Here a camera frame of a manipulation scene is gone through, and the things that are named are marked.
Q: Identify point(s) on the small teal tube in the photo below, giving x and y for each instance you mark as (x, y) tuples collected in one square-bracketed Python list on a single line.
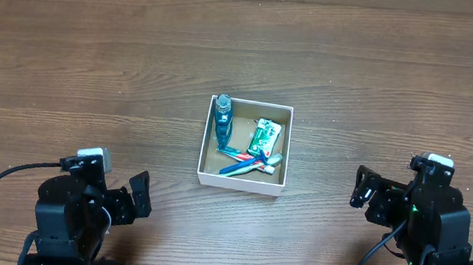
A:
[(244, 157)]

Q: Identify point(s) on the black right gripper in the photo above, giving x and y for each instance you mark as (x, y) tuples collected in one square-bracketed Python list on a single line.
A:
[(379, 198)]

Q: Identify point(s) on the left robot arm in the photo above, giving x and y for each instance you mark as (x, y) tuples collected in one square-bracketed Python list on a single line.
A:
[(75, 211)]

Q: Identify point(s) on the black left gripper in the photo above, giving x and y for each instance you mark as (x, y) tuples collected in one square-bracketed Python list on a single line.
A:
[(123, 207)]

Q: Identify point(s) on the blue razor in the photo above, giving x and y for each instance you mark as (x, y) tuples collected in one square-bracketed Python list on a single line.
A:
[(262, 157)]

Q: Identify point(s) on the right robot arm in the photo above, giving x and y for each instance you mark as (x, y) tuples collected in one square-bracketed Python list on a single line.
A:
[(427, 217)]

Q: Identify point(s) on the white cardboard box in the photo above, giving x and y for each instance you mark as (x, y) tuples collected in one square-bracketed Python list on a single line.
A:
[(246, 113)]

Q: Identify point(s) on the green white packet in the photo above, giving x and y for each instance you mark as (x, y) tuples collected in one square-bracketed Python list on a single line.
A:
[(264, 138)]

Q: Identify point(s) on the green white toothbrush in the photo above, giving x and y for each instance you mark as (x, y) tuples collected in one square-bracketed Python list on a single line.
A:
[(274, 160)]

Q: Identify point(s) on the blue mouthwash bottle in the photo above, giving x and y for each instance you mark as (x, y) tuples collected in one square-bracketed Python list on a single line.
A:
[(223, 119)]

